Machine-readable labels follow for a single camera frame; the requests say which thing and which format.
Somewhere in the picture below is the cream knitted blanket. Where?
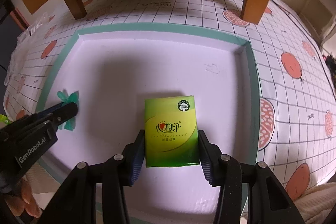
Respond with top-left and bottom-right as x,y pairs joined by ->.
294,182 -> 336,223

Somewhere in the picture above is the dark toy clutter pile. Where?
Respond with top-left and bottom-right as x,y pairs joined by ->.
323,55 -> 336,78

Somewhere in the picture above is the person's left hand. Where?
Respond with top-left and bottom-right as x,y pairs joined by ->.
5,178 -> 42,218

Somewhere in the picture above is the white shelf unit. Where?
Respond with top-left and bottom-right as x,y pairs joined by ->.
299,0 -> 335,47

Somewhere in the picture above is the teal hair clip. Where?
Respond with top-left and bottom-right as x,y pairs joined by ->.
57,89 -> 79,131

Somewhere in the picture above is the white grid fruit mat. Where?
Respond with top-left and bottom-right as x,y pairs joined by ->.
1,0 -> 335,199

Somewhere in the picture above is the green tissue pack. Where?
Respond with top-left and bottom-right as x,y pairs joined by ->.
144,96 -> 199,168

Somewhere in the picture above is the white teal shallow tray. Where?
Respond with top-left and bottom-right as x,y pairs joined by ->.
35,22 -> 262,224

